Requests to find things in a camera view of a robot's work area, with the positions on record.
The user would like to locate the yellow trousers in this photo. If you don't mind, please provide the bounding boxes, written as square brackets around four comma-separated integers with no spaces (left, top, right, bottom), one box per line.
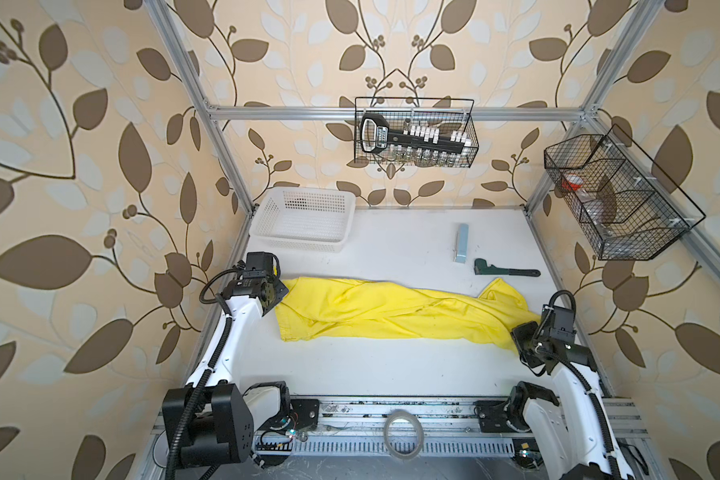
[275,277,540,350]

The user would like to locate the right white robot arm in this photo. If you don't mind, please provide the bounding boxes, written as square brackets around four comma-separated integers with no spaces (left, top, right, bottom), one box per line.
[504,290,635,479]

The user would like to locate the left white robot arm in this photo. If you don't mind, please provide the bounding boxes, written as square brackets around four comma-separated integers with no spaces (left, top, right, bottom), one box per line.
[162,252,295,479]

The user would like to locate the white plastic basket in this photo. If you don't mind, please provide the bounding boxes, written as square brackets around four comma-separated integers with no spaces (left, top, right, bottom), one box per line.
[249,187,356,253]

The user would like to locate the green pipe wrench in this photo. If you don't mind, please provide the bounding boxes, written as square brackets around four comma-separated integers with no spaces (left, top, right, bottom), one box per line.
[473,258,541,278]

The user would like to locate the light blue block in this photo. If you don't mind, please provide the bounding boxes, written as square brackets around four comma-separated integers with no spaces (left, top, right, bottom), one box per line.
[454,223,469,264]

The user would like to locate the clear tape roll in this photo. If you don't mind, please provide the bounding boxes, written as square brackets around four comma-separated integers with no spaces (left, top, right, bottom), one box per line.
[382,410,425,461]

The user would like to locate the red white cup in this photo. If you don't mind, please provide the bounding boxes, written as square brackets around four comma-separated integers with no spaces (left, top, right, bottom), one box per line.
[560,173,584,193]

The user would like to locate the black socket set holder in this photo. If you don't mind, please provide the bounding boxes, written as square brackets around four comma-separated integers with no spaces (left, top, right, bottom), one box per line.
[354,111,479,154]

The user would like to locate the aluminium frame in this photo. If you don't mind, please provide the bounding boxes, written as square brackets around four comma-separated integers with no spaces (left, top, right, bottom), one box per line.
[160,1,720,479]

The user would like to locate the side black wire basket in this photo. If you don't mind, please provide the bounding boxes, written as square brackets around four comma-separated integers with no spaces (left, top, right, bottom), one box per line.
[544,125,706,261]

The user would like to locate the back black wire basket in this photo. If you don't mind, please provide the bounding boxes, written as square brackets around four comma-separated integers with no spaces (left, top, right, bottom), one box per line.
[353,96,480,168]

